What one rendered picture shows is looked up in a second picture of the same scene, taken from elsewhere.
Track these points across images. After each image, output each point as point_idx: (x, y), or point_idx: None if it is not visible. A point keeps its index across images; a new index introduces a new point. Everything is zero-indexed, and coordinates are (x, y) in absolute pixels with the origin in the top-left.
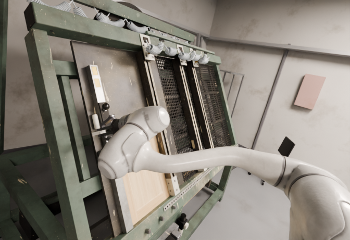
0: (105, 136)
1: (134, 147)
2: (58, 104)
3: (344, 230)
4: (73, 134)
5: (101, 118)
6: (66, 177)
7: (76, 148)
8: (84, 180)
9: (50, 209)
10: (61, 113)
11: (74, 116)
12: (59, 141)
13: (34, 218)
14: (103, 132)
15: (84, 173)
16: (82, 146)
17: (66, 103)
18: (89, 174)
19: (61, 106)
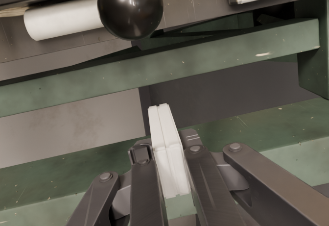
0: (227, 181)
1: None
2: (15, 225)
3: None
4: (135, 87)
5: None
6: (319, 180)
7: (193, 75)
8: (318, 46)
9: (281, 10)
10: (56, 210)
11: (57, 86)
12: (178, 211)
13: (295, 62)
14: (178, 163)
15: (293, 47)
16: (187, 55)
17: (5, 116)
18: (304, 21)
19: (24, 212)
